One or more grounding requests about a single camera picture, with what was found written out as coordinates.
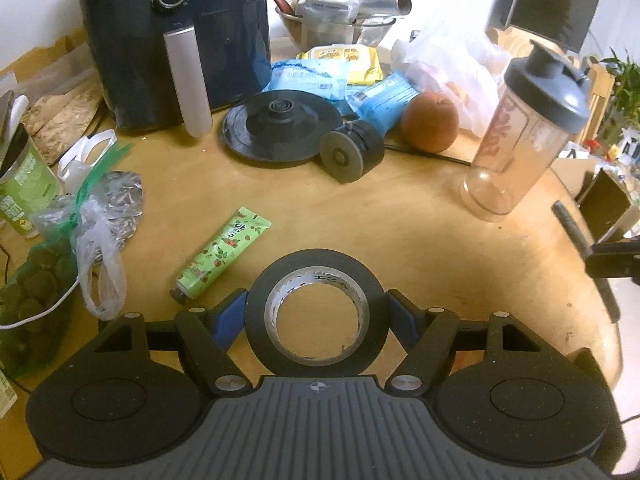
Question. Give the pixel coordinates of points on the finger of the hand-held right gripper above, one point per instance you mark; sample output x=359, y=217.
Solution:
x=615, y=262

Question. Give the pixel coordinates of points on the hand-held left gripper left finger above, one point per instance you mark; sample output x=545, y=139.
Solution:
x=227, y=316

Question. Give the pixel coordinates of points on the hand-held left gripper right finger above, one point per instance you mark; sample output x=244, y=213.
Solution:
x=401, y=315

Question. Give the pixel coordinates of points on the dark box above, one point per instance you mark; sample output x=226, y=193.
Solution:
x=605, y=205

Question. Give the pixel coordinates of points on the green hand cream tube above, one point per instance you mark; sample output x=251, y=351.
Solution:
x=220, y=255

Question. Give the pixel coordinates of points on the clear shaker bottle grey lid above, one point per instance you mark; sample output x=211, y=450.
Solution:
x=520, y=135

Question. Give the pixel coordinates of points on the bag of sunflower seeds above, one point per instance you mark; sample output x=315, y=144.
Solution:
x=115, y=200

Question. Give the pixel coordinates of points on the wooden chair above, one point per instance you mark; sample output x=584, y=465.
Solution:
x=600, y=95

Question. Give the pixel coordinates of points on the small black tape roll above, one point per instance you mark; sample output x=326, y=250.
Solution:
x=345, y=156

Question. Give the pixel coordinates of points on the green plant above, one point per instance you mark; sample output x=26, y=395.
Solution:
x=625, y=90

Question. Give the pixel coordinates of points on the black kettle base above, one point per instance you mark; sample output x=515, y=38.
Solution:
x=250, y=135

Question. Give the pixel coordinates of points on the orange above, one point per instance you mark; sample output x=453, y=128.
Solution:
x=430, y=122

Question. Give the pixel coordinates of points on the bag of green pieces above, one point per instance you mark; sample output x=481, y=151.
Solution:
x=35, y=285

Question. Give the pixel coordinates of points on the small blue packet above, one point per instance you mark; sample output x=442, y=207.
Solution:
x=380, y=102

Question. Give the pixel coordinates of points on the green can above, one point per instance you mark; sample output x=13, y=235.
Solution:
x=27, y=185

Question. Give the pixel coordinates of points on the large blue packet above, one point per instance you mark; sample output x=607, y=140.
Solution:
x=305, y=80

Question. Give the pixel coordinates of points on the yellow wipes pack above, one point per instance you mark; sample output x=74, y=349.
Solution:
x=350, y=62

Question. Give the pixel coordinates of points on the brown paper bags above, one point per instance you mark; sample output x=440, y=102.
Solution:
x=65, y=115

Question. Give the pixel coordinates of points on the white plastic bag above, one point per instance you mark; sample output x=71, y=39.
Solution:
x=450, y=60

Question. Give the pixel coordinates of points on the dark monitor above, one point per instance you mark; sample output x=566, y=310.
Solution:
x=550, y=0

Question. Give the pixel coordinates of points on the dark blue air fryer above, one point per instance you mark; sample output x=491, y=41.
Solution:
x=225, y=35

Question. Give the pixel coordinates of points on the glass bowl with items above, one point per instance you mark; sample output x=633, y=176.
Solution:
x=370, y=32

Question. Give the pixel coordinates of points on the foil roll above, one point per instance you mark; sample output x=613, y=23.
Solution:
x=380, y=5

